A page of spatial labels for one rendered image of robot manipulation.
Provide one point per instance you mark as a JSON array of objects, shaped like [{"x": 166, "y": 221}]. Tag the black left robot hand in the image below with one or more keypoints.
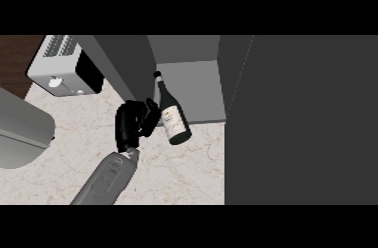
[{"x": 129, "y": 123}]

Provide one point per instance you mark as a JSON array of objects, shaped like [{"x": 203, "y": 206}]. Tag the dark wine bottle, white label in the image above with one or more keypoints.
[{"x": 174, "y": 120}]

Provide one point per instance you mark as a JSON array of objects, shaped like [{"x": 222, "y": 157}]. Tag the grey cabinet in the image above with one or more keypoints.
[{"x": 163, "y": 75}]

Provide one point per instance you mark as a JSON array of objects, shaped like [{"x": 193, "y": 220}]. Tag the dark grey cabinet door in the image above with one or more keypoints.
[{"x": 305, "y": 120}]

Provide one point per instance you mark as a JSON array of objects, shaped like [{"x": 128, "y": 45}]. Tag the white toaster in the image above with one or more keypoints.
[{"x": 61, "y": 68}]

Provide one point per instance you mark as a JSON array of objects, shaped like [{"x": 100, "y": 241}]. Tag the grey rounded appliance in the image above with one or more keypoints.
[{"x": 23, "y": 132}]

